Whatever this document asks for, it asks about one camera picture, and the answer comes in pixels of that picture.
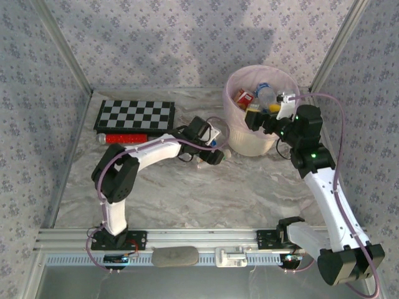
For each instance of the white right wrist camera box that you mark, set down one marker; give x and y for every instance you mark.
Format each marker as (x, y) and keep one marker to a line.
(286, 107)

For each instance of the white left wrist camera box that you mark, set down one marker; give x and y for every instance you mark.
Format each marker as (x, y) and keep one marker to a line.
(213, 134)

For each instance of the grey metal lower panel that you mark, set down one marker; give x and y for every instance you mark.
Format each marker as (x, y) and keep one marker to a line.
(199, 283)

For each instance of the white plastic clamp bracket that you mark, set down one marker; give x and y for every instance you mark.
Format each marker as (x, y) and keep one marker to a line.
(230, 258)

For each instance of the orange white label bottle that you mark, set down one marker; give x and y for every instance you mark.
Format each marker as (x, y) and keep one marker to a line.
(254, 108)

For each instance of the red orange label bottle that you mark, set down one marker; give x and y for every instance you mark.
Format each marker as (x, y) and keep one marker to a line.
(243, 96)

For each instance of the left small circuit board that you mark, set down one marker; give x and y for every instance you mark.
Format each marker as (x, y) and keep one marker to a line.
(115, 258)

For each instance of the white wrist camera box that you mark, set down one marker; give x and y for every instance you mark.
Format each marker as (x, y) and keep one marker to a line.
(213, 134)
(286, 107)

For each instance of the aluminium frame post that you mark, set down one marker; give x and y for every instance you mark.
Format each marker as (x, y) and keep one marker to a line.
(338, 43)

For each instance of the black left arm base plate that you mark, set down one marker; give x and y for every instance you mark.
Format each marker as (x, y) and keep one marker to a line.
(140, 240)

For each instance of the aluminium side rail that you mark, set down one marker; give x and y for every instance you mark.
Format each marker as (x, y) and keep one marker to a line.
(72, 155)
(328, 137)

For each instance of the white ribbed plastic bin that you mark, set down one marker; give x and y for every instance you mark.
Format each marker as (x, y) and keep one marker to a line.
(249, 144)

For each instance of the red tube with clear cap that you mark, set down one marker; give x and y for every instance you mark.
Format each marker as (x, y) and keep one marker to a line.
(124, 138)

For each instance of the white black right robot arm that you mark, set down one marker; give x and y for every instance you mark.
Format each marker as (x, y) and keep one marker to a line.
(327, 199)

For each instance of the grey oval pad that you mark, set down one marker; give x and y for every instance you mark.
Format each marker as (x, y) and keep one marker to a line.
(174, 256)

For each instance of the small circuit board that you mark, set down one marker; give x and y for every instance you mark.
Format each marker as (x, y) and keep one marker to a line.
(115, 258)
(290, 259)

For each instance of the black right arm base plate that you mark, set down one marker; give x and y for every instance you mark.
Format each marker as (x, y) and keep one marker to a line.
(265, 240)

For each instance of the right small circuit board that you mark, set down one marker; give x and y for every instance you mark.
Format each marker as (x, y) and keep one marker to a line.
(290, 259)

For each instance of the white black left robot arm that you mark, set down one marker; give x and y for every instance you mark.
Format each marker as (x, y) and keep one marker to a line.
(156, 149)

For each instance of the blue label bottle white cap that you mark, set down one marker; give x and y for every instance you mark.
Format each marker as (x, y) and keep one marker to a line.
(265, 93)

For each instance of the black grey folding chessboard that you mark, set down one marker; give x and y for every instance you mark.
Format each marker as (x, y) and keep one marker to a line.
(134, 115)

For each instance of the pink plastic bin liner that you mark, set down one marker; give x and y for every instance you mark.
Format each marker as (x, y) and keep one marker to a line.
(237, 81)

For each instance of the aluminium front rail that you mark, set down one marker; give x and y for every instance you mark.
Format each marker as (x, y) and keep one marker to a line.
(202, 236)

